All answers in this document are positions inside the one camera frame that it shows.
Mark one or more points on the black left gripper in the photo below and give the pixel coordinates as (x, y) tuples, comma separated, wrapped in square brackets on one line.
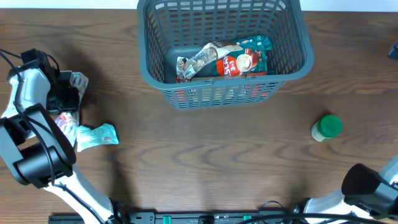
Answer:
[(65, 97)]

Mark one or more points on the Kleenex tissue multipack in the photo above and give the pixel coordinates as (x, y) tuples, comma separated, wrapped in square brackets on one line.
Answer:
[(68, 122)]

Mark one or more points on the teal small packet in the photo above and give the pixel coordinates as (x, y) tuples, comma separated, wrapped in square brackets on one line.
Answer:
[(103, 135)]

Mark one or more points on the green lid spice jar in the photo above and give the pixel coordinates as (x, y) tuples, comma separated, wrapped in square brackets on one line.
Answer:
[(326, 128)]

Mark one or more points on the beige cookie snack bag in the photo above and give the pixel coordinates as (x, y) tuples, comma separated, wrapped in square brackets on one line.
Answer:
[(188, 67)]

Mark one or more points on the green Nescafe coffee bag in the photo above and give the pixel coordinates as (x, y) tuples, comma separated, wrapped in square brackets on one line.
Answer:
[(250, 60)]

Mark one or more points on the orange spaghetti pasta packet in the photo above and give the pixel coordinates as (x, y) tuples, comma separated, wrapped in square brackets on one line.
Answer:
[(221, 93)]

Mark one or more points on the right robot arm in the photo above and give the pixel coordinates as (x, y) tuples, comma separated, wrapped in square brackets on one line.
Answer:
[(364, 193)]

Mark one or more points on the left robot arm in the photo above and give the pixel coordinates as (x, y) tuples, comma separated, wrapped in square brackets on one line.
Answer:
[(34, 148)]

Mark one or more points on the grey plastic shopping basket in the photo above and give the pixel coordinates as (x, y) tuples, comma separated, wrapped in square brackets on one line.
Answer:
[(180, 28)]

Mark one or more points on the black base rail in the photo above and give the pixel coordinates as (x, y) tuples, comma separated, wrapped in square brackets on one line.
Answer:
[(262, 216)]

